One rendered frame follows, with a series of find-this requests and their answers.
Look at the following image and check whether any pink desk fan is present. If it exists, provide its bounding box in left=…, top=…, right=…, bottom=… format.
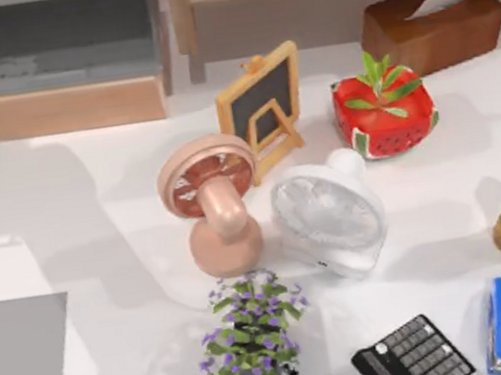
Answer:
left=151, top=127, right=273, bottom=285

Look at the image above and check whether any white desk fan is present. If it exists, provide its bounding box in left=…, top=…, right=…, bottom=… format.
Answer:
left=263, top=143, right=396, bottom=292

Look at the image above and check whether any small framed blackboard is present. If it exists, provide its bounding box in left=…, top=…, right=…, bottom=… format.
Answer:
left=207, top=40, right=316, bottom=190

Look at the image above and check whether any purple flower plant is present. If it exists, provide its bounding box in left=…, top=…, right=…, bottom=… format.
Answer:
left=190, top=262, right=321, bottom=375

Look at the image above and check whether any red watermelon plant pot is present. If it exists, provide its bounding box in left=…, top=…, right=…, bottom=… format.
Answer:
left=325, top=42, right=444, bottom=166

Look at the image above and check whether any pale wooden drawer front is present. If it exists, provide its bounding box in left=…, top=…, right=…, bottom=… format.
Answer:
left=0, top=72, right=169, bottom=142

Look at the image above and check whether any black calculator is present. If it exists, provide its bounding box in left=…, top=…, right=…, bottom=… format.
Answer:
left=346, top=308, right=478, bottom=375

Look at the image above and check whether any brown wooden tissue box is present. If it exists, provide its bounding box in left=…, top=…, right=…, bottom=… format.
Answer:
left=355, top=0, right=501, bottom=85

